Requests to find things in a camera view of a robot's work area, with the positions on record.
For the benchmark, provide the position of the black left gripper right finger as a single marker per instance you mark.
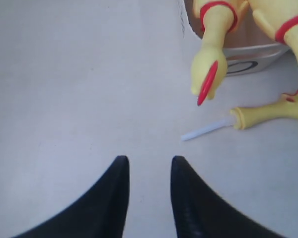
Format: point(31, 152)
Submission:
point(200, 213)

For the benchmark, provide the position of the cream bin marked O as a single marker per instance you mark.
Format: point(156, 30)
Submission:
point(247, 50)

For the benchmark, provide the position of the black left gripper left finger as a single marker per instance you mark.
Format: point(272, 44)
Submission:
point(99, 213)

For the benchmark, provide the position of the large yellow rubber chicken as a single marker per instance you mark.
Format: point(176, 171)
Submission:
point(278, 19)

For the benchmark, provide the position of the detached chicken head with tube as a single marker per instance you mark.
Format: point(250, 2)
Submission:
point(242, 118)

